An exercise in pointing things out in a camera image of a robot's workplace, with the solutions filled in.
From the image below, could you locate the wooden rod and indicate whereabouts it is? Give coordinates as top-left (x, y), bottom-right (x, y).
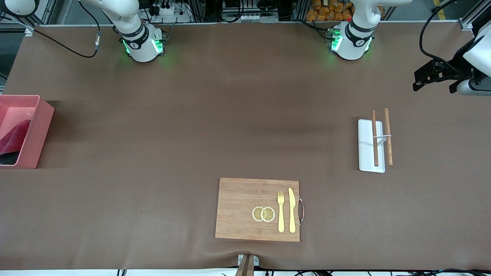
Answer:
top-left (371, 110), bottom-right (379, 167)
top-left (384, 108), bottom-right (393, 166)

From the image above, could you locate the yellow plastic knife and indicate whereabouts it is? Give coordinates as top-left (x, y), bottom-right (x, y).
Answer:
top-left (288, 187), bottom-right (297, 233)

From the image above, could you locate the camera stand post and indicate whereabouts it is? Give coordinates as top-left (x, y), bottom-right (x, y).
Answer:
top-left (235, 254), bottom-right (260, 276)

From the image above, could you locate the brown table mat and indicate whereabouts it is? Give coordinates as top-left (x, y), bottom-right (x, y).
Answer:
top-left (0, 21), bottom-right (491, 271)

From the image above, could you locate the orange food pile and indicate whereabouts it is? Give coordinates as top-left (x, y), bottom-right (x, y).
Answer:
top-left (306, 0), bottom-right (353, 21)

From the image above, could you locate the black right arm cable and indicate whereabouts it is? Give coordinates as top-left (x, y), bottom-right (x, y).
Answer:
top-left (33, 0), bottom-right (101, 59)

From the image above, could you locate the bamboo cutting board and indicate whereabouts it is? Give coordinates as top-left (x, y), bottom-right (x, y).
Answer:
top-left (215, 177), bottom-right (300, 243)

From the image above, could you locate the white rack base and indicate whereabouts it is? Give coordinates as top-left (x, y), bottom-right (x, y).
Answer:
top-left (358, 119), bottom-right (386, 173)

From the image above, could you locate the white connector block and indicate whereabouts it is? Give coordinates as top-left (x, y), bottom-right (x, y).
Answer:
top-left (239, 13), bottom-right (279, 23)

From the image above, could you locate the white power strip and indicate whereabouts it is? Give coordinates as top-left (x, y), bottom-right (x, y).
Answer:
top-left (148, 2), bottom-right (192, 23)

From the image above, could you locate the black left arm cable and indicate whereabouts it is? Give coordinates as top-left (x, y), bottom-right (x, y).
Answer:
top-left (419, 0), bottom-right (459, 73)

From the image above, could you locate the red cloth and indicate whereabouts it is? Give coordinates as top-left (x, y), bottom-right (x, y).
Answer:
top-left (0, 120), bottom-right (31, 156)

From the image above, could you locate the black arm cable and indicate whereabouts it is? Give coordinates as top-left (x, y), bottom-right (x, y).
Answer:
top-left (33, 0), bottom-right (101, 59)
top-left (419, 0), bottom-right (459, 73)

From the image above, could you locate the yellow plastic fork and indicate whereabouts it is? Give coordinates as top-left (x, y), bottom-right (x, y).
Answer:
top-left (277, 191), bottom-right (285, 233)

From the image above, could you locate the pink plastic bin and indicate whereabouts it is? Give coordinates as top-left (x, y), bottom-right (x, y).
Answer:
top-left (0, 95), bottom-right (55, 169)

